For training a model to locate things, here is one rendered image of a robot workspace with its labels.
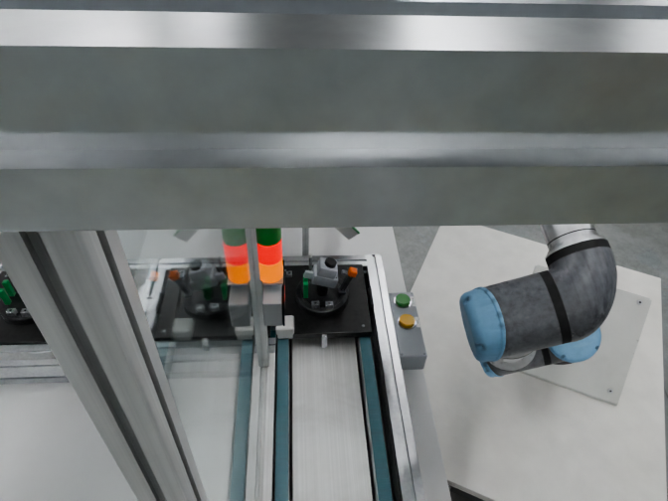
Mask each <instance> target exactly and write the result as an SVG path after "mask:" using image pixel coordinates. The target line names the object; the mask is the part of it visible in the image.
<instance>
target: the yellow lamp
mask: <svg viewBox="0 0 668 501"><path fill-rule="evenodd" d="M258 264H259V275H260V280H261V281H263V282H266V283H274V282H277V281H279V280H281V278H282V277H283V263H282V259H281V261H280V262H278V263H276V264H273V265H265V264H261V263H260V262H259V263H258Z"/></svg>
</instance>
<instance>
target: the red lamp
mask: <svg viewBox="0 0 668 501"><path fill-rule="evenodd" d="M257 253H258V262H260V263H261V264H265V265H273V264H276V263H278V262H280V261H281V259H282V241H281V240H280V242H279V243H277V244H276V245H273V246H269V247H266V246H262V245H260V244H257Z"/></svg>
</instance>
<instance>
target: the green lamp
mask: <svg viewBox="0 0 668 501"><path fill-rule="evenodd" d="M255 231H256V242H257V243H258V244H260V245H262V246H266V247H269V246H273V245H276V244H277V243H279V242H280V240H281V228H279V229H255Z"/></svg>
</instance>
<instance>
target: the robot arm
mask: <svg viewBox="0 0 668 501"><path fill-rule="evenodd" d="M540 228H541V230H542V233H543V236H544V239H545V241H546V244H547V247H548V249H549V251H548V253H547V255H546V257H545V261H546V263H547V266H548V269H549V270H545V271H541V272H537V273H533V274H529V275H525V276H522V277H518V278H514V279H510V280H507V281H503V282H499V283H495V284H492V285H488V286H484V287H482V286H479V287H476V288H474V289H473V290H470V291H467V292H464V293H463V294H462V295H461V296H460V299H459V306H460V311H461V317H462V322H463V326H464V329H465V333H466V337H467V340H468V343H469V346H470V349H471V351H472V353H473V356H474V357H475V359H476V360H477V361H479V362H480V364H481V367H482V368H483V371H484V372H485V374H486V375H487V376H488V377H491V378H494V377H503V376H504V375H508V374H513V373H517V372H522V371H526V370H530V369H535V368H539V367H544V366H548V365H552V364H557V363H561V362H570V363H577V362H582V361H585V360H587V359H589V358H590V357H592V356H593V355H594V354H595V353H596V351H597V350H598V348H599V346H600V342H601V332H600V328H599V327H600V326H601V324H602V323H603V322H604V320H605V319H606V317H607V315H608V314H609V312H610V309H611V307H612V304H613V301H614V297H615V292H616V286H617V270H616V263H615V258H614V255H613V252H612V249H611V247H610V245H609V242H608V240H607V238H605V237H602V236H599V235H598V234H597V232H596V230H595V227H594V225H593V224H580V225H540Z"/></svg>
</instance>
